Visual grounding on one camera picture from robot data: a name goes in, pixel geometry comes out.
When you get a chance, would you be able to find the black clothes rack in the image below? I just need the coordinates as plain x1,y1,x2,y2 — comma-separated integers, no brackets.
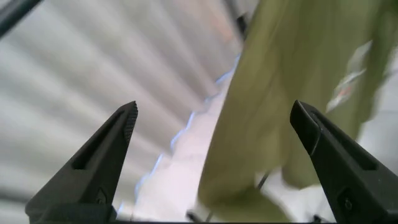
0,0,271,223

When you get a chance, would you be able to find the green long-sleeved shirt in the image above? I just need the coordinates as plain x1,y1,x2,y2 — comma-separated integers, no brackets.
197,0,398,223

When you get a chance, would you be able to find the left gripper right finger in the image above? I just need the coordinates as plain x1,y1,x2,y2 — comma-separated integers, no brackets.
289,99,398,223

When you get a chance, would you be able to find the white curtain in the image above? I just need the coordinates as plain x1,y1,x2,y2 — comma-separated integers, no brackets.
0,0,246,223

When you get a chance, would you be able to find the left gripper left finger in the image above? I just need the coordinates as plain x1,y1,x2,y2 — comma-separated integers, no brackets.
24,100,139,223

